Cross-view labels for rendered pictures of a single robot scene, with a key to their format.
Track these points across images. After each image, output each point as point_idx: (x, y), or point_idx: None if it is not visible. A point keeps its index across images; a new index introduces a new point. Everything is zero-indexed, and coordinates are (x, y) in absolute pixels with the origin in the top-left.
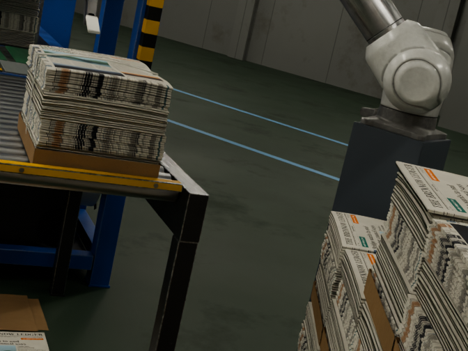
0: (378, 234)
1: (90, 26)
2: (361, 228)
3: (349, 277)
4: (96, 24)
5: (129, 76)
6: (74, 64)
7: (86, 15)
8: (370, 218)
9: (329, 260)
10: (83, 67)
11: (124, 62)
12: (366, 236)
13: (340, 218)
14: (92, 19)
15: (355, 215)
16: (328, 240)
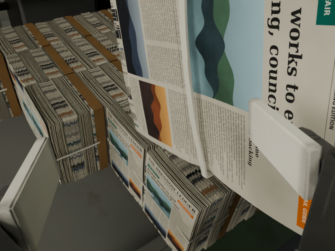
0: (167, 196)
1: (260, 118)
2: (170, 193)
3: (130, 127)
4: (271, 155)
5: (131, 79)
6: (149, 1)
7: (309, 145)
8: (191, 225)
9: (186, 168)
10: (133, 14)
11: (259, 162)
12: (160, 182)
13: (182, 198)
14: (285, 155)
15: (192, 219)
16: (198, 188)
